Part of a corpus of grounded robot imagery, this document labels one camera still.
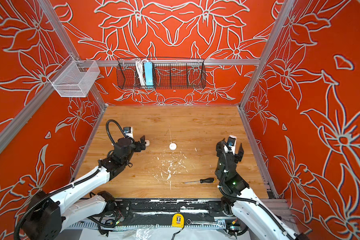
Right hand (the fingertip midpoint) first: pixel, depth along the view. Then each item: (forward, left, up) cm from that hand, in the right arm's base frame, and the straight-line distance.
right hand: (230, 141), depth 73 cm
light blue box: (+41, +44, +13) cm, 61 cm away
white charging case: (+9, +30, -20) cm, 38 cm away
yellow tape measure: (-31, +27, -19) cm, 45 cm away
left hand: (+7, +50, -5) cm, 51 cm away
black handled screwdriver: (-13, +9, -21) cm, 26 cm away
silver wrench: (-32, +22, -21) cm, 44 cm away
